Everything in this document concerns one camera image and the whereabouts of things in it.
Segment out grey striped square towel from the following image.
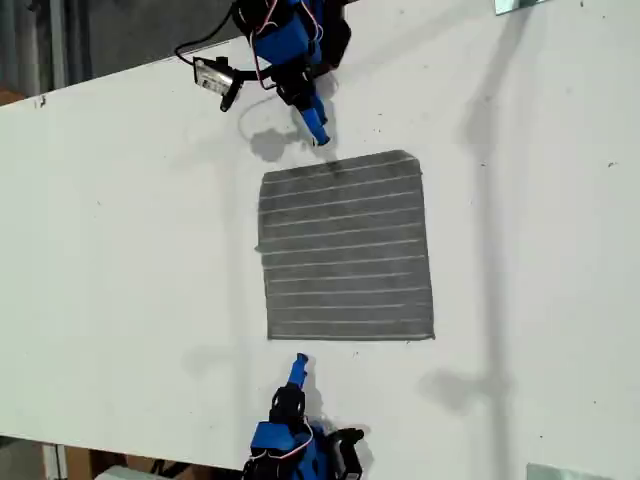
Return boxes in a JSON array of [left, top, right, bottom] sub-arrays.
[[254, 148, 437, 344]]

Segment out black camera stalk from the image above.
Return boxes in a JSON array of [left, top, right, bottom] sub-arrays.
[[238, 68, 277, 92]]

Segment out white table leg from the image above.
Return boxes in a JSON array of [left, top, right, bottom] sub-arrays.
[[42, 442, 69, 480]]

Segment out small steel plate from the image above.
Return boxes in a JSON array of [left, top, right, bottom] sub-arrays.
[[493, 0, 550, 16]]

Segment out black camera cable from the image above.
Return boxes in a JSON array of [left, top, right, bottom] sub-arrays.
[[174, 7, 237, 66]]

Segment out grey metal post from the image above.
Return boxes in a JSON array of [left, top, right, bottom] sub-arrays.
[[47, 0, 69, 94]]

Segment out red white arm wire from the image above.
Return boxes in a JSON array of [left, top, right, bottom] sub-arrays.
[[248, 422, 315, 460], [249, 0, 325, 94]]

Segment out white plastic object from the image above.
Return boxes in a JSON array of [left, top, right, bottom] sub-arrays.
[[94, 464, 151, 480]]

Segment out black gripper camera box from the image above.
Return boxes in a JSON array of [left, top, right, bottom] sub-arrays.
[[330, 427, 366, 479], [192, 55, 244, 113]]

